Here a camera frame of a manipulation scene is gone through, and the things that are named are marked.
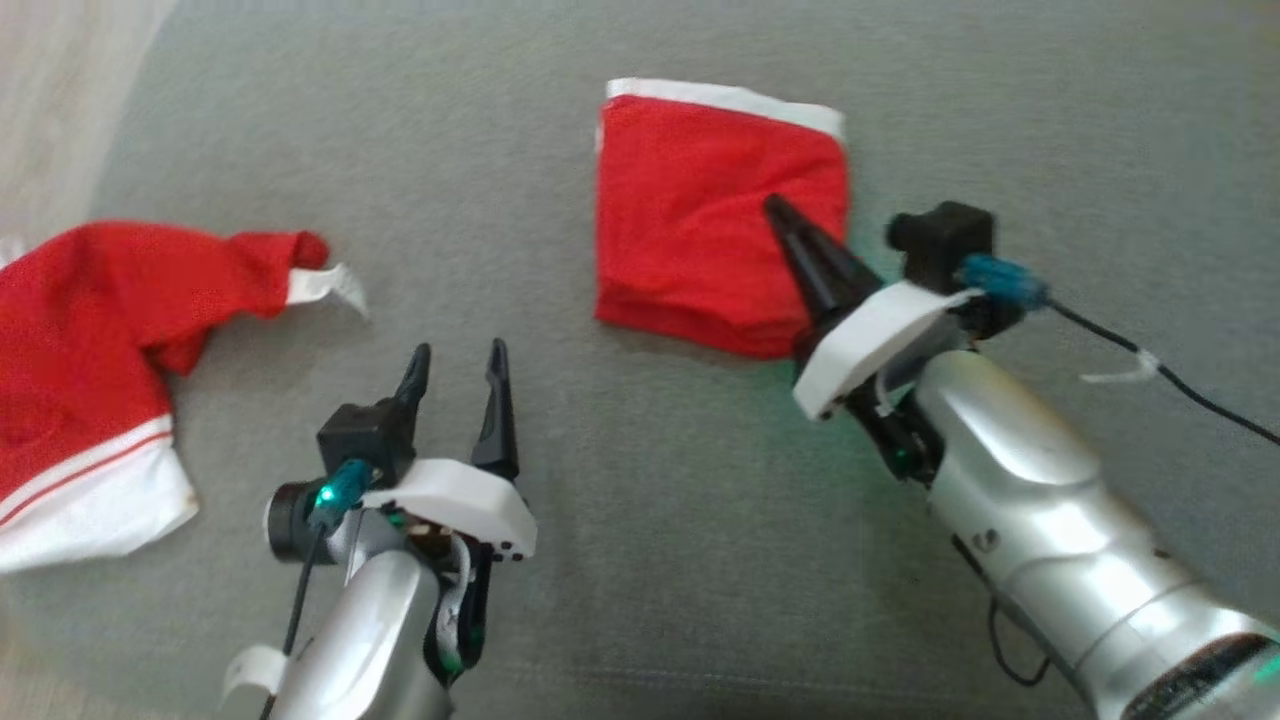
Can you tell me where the red garment with white striped hems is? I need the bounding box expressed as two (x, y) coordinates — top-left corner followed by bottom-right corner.
(0, 220), (371, 575)

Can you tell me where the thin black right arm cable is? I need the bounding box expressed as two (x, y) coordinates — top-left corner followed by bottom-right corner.
(1040, 298), (1280, 447)

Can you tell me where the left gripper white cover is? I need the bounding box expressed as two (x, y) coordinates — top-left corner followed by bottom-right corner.
(360, 338), (538, 683)

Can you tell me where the black cable loop under right arm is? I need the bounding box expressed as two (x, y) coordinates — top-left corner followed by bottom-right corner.
(948, 535), (1053, 689)

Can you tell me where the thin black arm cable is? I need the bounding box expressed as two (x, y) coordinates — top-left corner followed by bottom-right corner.
(258, 528), (331, 720)
(1040, 298), (1280, 447)

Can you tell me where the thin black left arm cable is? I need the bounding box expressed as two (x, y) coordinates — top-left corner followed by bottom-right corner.
(258, 528), (331, 720)

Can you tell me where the red garment with white waistband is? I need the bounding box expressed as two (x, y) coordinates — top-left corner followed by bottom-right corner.
(594, 78), (851, 361)

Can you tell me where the white tie on cable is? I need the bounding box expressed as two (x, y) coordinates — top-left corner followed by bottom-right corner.
(1078, 348), (1163, 387)
(222, 645), (293, 703)

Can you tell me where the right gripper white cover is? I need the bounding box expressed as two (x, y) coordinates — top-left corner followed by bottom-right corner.
(763, 193), (986, 488)

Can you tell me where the white tie on right cable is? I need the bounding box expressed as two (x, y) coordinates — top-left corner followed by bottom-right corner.
(1078, 348), (1163, 387)

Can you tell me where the grey fabric sofa seat cushion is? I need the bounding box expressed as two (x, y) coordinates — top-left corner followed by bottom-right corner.
(0, 0), (1280, 720)

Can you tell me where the blue right camera cable plug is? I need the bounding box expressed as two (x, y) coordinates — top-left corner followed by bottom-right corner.
(958, 253), (1053, 309)

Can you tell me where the teal left camera cable plug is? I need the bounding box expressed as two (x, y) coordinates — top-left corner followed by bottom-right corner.
(308, 458), (377, 533)

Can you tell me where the white tie on left cable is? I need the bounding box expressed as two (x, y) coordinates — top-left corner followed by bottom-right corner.
(222, 645), (293, 703)

